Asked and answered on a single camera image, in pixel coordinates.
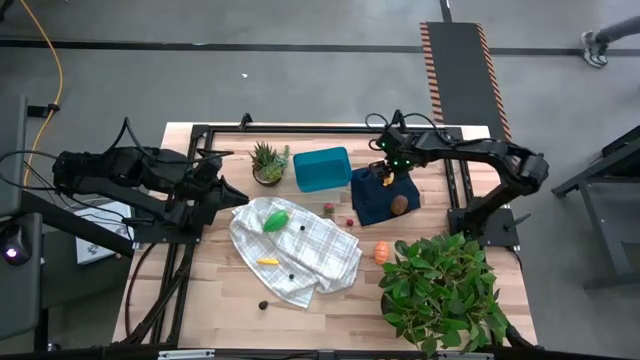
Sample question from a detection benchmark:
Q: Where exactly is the black metal support beam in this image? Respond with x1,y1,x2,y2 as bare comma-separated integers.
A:
19,192,136,259

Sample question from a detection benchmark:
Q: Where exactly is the white plaid dish towel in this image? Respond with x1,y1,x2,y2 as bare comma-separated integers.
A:
228,196,364,310

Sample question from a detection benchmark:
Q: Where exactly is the green toy corn cob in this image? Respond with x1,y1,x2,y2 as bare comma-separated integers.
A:
262,209,291,234

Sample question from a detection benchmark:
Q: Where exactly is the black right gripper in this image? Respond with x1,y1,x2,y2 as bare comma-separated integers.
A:
368,149,419,178

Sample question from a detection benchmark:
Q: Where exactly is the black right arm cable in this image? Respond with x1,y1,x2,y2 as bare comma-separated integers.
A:
363,112,451,147

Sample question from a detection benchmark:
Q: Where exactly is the black striped-edge floor mat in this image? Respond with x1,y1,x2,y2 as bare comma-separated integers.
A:
418,20,514,144

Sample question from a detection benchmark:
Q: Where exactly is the navy blue cloth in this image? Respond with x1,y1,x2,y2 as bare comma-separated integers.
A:
350,166,422,227

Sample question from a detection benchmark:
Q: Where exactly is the person's leg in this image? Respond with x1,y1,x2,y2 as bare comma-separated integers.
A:
594,15,640,45

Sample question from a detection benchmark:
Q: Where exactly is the black device with light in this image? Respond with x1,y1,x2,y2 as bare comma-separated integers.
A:
0,224,32,267

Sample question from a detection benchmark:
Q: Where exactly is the dark grey side table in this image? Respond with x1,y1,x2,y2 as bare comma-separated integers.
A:
551,124,640,291

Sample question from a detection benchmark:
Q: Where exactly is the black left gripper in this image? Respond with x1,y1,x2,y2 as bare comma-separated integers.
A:
191,174,250,227

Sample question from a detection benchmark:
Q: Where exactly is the white paper sheet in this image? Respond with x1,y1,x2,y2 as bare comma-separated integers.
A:
74,201,135,265

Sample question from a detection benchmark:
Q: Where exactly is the orange toy fruit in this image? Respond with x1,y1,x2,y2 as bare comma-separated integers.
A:
373,240,391,266

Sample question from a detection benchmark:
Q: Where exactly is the person's foot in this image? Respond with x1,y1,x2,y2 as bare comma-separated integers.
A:
580,30,610,69

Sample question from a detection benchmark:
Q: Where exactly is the black floor cable bracket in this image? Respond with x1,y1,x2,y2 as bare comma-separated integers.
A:
27,103,61,119

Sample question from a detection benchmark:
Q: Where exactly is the large leafy green plant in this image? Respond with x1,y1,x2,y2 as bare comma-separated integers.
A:
377,231,510,358

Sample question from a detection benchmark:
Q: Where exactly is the yellow cable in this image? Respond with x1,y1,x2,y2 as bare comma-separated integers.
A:
18,0,65,191

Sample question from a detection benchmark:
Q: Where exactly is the dark brown cable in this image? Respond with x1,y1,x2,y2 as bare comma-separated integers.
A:
123,242,157,337

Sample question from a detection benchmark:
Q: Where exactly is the black camera mount rail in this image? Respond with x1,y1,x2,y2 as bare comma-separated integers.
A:
0,344,640,360

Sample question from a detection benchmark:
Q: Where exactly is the silver metal bracket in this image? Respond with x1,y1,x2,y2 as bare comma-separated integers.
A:
437,352,495,360
158,349,216,360

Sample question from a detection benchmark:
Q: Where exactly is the teal plastic tupperware container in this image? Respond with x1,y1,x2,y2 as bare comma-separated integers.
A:
292,146,353,194

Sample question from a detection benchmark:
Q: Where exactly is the potted succulent plant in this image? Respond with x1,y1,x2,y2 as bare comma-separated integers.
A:
248,141,292,188

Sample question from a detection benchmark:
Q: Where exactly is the black metal table frame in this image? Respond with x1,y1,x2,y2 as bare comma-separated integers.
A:
113,112,537,350

